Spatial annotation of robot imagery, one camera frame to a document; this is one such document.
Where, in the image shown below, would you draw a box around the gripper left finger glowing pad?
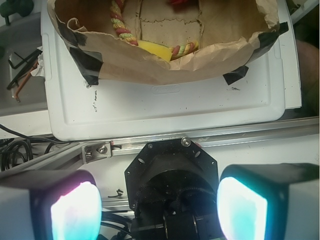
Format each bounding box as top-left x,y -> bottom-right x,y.
0,170 -> 102,240

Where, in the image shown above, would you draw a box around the orange tool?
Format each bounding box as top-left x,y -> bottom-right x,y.
14,61 -> 38,103

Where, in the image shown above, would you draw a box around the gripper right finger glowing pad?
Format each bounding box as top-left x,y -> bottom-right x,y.
217,163 -> 320,240

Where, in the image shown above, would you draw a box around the black allen keys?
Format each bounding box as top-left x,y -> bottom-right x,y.
6,48 -> 43,90

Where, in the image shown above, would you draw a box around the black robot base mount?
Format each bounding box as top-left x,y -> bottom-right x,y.
124,141 -> 223,240

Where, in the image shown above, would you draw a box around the brown paper bag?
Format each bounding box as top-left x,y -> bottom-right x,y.
47,0 -> 289,85

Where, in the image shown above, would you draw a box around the multicolour twisted rope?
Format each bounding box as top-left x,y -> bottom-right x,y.
109,0 -> 200,61

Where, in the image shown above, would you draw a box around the black cable bundle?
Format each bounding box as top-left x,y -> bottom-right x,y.
0,124 -> 70,172

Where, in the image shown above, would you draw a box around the metal corner bracket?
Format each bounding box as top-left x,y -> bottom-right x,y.
81,141 -> 122,164

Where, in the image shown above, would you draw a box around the yellow sponge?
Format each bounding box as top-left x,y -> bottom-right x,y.
137,40 -> 172,62

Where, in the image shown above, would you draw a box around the aluminium frame rail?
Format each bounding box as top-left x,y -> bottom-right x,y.
1,116 -> 320,173

